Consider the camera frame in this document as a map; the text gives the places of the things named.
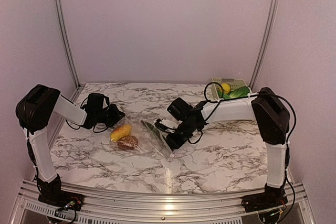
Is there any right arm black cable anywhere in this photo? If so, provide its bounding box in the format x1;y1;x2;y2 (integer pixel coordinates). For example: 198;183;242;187
187;81;297;145

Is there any fake green cucumber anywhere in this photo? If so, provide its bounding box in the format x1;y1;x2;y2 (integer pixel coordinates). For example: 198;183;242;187
141;120;165;140

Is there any aluminium frame post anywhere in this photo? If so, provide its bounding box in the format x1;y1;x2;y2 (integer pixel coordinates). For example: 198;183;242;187
249;0;279;89
54;0;81;89

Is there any clear zip top bag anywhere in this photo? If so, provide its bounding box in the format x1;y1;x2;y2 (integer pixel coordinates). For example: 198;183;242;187
109;117;174;161

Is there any left aluminium frame post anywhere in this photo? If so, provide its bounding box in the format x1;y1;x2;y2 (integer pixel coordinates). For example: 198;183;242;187
54;0;81;89

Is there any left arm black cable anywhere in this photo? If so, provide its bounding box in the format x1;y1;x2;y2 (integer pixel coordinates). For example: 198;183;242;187
64;95;113;133

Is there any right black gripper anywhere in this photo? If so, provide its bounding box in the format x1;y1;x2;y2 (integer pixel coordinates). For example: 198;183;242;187
166;121;198;150

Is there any fake bok choy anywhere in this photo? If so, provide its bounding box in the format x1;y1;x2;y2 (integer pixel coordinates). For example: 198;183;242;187
217;86;250;100

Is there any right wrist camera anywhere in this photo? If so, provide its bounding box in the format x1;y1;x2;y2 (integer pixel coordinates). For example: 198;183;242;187
154;119;178;133

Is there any front aluminium rail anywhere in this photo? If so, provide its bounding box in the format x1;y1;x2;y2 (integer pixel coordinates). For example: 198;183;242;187
10;179;316;224

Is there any right aluminium frame post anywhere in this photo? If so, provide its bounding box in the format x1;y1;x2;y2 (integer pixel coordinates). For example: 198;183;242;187
249;0;279;89

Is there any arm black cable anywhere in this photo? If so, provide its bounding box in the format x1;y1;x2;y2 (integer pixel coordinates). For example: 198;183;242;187
64;95;113;133
187;81;297;145

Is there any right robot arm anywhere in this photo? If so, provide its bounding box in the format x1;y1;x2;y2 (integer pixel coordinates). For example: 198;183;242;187
164;87;296;212

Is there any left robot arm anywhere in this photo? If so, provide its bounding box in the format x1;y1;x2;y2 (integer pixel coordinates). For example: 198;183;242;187
16;84;125;211

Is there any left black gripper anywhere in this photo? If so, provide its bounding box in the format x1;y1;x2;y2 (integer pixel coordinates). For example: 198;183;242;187
95;103;125;127

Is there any fake yellow pepper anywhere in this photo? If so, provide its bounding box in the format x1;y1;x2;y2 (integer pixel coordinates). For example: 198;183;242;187
221;83;231;94

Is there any pale green plastic basket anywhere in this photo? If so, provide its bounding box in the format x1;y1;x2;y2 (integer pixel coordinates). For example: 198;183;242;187
211;78;252;100

